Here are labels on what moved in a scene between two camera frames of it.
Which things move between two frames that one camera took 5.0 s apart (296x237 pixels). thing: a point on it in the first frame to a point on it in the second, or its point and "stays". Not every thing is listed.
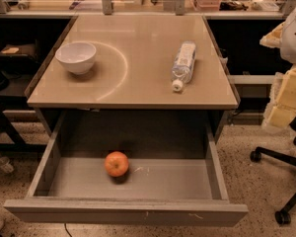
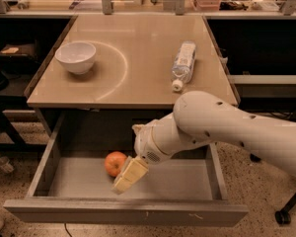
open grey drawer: (175, 173) stays
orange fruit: (116, 164) stays
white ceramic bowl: (77, 57) stays
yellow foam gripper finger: (273, 39) to (138, 128)
